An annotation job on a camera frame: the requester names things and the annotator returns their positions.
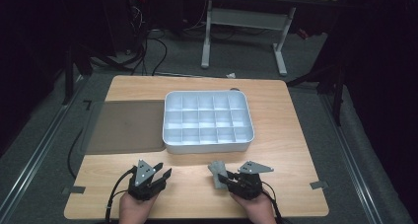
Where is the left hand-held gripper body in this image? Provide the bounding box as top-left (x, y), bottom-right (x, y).
top-left (127, 159), bottom-right (168, 201)

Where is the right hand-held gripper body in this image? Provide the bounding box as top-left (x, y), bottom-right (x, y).
top-left (228, 160), bottom-right (275, 200)

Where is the grey sock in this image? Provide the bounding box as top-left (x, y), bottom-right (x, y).
top-left (207, 160), bottom-right (232, 190)

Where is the person's right hand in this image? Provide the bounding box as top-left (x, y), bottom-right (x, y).
top-left (229, 190), bottom-right (278, 224)

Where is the person's left hand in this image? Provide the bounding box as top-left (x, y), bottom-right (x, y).
top-left (118, 191), bottom-right (158, 224)

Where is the white compartment storage box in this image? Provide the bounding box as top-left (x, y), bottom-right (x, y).
top-left (162, 90), bottom-right (255, 155)

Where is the black metal stand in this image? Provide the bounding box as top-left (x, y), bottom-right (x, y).
top-left (61, 41), bottom-right (94, 106)
top-left (285, 60), bottom-right (347, 127)

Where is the white metal desk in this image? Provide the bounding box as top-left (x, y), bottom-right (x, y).
top-left (200, 0), bottom-right (339, 78)

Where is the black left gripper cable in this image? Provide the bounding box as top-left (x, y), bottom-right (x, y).
top-left (104, 165), bottom-right (138, 224)

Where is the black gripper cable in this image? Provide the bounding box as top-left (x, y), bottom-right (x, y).
top-left (104, 165), bottom-right (138, 224)
top-left (260, 180), bottom-right (288, 224)

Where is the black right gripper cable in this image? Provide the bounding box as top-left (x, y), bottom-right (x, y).
top-left (260, 180), bottom-right (288, 224)

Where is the black floor cable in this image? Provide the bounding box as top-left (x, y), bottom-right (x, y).
top-left (66, 127), bottom-right (85, 180)

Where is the metal floor rail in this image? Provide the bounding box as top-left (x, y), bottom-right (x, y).
top-left (319, 93), bottom-right (386, 224)
top-left (0, 75), bottom-right (87, 216)

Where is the bundle of black cables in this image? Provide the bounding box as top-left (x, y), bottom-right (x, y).
top-left (88, 3), bottom-right (169, 77)

